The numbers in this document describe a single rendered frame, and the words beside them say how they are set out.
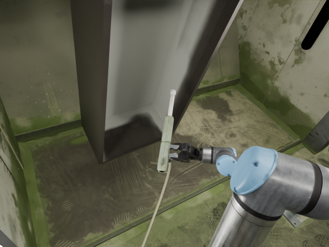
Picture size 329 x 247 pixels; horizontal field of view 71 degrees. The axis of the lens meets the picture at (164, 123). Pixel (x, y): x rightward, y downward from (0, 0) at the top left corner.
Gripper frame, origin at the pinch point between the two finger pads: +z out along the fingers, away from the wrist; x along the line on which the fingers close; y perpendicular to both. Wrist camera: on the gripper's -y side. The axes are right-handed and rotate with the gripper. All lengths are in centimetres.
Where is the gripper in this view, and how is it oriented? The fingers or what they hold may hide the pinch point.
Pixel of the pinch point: (164, 150)
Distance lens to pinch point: 123.8
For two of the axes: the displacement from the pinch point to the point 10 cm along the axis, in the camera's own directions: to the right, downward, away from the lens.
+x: 1.2, -9.0, 4.2
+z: -9.8, -0.5, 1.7
